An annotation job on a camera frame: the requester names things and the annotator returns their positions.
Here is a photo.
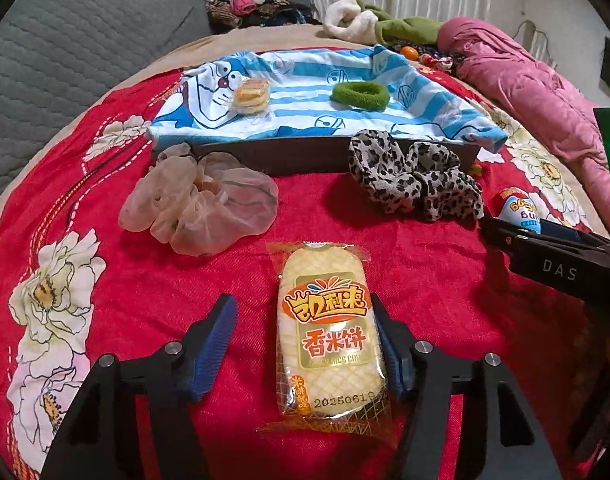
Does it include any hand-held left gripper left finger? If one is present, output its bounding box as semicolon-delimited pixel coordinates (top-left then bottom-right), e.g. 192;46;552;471
40;294;239;480

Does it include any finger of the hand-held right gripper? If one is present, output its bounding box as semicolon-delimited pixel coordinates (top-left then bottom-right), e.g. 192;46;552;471
480;216;610;261
540;220;610;250

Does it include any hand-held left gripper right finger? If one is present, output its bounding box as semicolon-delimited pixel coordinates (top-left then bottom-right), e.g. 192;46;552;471
369;292;563;480

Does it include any yellow rice cracker packet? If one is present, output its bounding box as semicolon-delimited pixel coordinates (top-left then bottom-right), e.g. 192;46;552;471
257;240;393;436
231;76;273;117

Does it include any leopard print scrunchie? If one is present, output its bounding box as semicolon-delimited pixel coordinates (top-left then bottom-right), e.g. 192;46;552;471
347;129;484;222

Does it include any beige sheer scrunchie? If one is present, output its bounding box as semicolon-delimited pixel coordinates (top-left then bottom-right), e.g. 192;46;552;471
118;142;280;257

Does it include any green fuzzy hair ring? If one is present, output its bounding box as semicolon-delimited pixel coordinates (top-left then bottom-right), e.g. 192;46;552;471
331;80;390;111

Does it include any blue striped cartoon cloth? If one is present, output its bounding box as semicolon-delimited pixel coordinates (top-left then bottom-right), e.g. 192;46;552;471
148;45;508;153

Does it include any red floral blanket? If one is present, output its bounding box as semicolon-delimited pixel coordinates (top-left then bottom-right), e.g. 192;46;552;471
0;62;610;480

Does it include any pink quilt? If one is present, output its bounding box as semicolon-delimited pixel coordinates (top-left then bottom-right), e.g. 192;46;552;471
437;16;610;241

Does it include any pile of wrapped candies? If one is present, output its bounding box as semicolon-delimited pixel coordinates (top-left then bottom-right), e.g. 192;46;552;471
417;47;466;71

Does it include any green fleece-lined garment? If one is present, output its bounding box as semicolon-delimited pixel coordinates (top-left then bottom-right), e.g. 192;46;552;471
322;0;446;46

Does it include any grey quilted headboard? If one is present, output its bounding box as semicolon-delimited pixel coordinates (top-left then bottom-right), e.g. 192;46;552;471
0;0;211;221

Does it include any pile of clothes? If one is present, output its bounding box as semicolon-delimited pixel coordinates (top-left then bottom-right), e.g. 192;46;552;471
202;0;323;31

